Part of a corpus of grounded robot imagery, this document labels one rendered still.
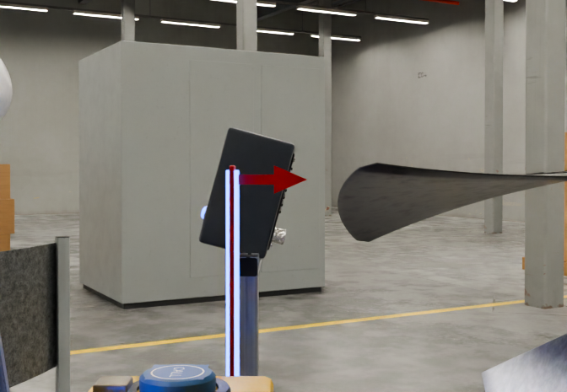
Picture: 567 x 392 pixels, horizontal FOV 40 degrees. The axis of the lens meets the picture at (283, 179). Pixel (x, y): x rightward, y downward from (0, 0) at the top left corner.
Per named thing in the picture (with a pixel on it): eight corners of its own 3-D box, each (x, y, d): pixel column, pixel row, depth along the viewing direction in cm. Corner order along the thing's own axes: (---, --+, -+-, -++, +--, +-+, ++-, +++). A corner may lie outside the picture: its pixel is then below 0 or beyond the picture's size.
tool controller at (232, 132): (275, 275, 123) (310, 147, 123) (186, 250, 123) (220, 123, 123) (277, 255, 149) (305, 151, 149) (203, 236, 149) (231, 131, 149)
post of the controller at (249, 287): (257, 386, 118) (257, 256, 118) (238, 386, 118) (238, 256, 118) (258, 380, 121) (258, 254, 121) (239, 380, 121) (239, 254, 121)
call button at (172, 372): (212, 413, 39) (212, 378, 39) (132, 413, 39) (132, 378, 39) (218, 390, 43) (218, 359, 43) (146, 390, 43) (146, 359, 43)
